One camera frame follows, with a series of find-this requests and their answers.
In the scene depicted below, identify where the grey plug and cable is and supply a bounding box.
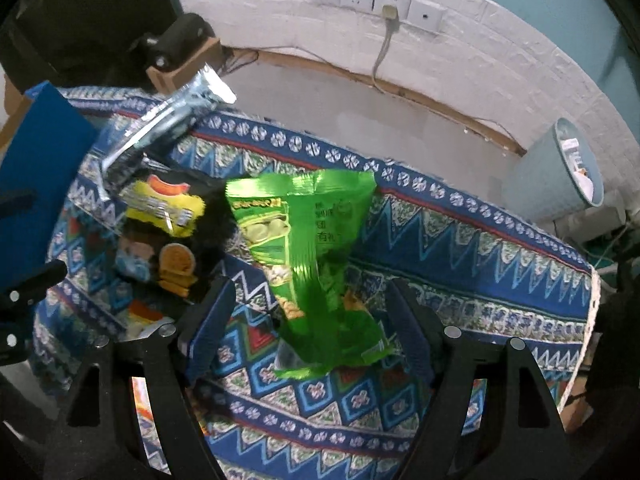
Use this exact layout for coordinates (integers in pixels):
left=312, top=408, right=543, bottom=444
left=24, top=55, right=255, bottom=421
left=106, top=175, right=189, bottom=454
left=370, top=4, right=402, bottom=94

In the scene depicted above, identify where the white wall socket strip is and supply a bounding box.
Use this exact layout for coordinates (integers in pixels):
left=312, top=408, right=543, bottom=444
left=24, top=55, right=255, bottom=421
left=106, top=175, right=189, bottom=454
left=311, top=0, right=446, bottom=34

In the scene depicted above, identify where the grey waste bin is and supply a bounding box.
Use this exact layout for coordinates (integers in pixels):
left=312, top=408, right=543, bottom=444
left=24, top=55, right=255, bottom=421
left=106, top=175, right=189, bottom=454
left=501, top=118, right=604, bottom=222

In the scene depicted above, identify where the blue cardboard box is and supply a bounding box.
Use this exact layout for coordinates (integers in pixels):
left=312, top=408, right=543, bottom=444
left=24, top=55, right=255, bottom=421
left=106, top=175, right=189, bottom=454
left=1, top=82, right=98, bottom=288

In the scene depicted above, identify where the black yellow snack bag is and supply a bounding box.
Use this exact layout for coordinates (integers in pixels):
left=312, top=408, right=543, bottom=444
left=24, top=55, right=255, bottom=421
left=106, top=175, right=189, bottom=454
left=115, top=169, right=235, bottom=302

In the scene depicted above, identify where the green snack bag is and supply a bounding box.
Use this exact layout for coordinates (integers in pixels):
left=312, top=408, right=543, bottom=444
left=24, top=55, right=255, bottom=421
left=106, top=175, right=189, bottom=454
left=226, top=169, right=390, bottom=379

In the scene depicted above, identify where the silver snack bar wrapper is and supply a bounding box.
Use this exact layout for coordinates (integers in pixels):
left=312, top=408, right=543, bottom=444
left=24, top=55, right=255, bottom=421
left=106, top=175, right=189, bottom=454
left=98, top=64, right=236, bottom=200

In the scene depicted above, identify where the blue patterned blanket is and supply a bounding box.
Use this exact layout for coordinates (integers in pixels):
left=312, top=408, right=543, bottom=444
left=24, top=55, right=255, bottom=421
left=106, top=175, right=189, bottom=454
left=29, top=84, right=601, bottom=480

